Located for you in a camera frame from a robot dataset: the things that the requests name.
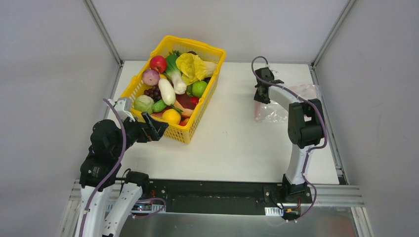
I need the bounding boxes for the dark purple grapes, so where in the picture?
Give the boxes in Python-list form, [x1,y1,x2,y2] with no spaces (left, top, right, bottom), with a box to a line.
[144,85,162,102]

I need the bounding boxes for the clear zip top bag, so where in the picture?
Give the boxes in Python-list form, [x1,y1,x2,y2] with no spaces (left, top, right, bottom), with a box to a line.
[254,84,322,123]

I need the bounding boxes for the purple onion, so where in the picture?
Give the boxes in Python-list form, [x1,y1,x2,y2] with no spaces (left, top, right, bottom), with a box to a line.
[141,69,160,86]

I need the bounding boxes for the yellow lemon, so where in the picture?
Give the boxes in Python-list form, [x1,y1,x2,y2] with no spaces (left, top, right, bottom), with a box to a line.
[162,109,181,124]

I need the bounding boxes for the aluminium frame rail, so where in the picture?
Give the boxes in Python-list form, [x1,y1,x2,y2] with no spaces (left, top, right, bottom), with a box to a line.
[59,178,364,237]

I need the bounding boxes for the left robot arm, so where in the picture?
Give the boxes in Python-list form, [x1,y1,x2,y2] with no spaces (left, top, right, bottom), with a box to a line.
[75,112,169,237]

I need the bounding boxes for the small red tomato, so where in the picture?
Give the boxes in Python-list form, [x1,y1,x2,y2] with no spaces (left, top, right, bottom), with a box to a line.
[189,96,199,106]

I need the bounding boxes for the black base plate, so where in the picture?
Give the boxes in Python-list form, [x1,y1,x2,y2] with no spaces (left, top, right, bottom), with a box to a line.
[133,179,313,216]

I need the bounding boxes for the yellow napa cabbage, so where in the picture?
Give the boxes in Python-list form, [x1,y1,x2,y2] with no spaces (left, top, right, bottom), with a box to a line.
[175,53,217,85]

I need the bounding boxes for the green apple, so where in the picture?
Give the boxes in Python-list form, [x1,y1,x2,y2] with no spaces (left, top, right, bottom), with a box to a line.
[191,80,208,98]

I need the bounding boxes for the red apple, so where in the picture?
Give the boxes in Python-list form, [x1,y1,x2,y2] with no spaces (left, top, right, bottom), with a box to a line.
[149,55,167,74]

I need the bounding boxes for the pale green cabbage head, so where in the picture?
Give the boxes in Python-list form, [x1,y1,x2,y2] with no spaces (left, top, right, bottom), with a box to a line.
[133,95,154,114]

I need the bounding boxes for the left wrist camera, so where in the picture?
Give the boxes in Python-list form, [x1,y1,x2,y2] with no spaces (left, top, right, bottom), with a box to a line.
[114,97,134,121]

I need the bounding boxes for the white radish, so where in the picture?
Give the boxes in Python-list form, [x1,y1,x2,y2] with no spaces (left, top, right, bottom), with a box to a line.
[158,79,176,106]

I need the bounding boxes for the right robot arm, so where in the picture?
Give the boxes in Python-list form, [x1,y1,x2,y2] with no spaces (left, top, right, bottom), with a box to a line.
[253,67,325,203]

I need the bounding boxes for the yellow plastic basket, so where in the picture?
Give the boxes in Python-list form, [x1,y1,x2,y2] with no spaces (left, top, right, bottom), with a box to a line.
[121,36,226,144]

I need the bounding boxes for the green cucumber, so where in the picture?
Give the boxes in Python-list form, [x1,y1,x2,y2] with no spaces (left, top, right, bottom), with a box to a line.
[152,99,167,113]

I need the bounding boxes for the green white bok choy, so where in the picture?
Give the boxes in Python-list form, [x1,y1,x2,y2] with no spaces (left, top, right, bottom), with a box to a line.
[164,54,187,95]

